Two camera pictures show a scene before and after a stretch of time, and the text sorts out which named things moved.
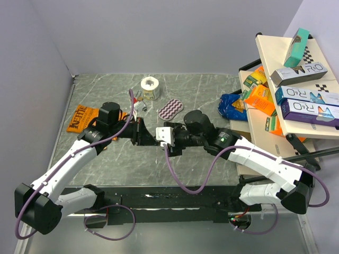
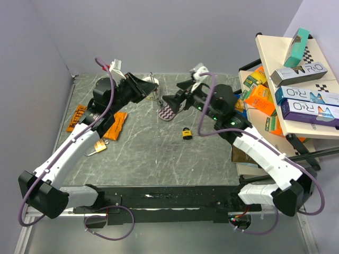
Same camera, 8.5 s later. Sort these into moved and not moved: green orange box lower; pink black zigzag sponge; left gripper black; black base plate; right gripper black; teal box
Moved: left gripper black; right gripper black
Not moved: teal box; green orange box lower; pink black zigzag sponge; black base plate
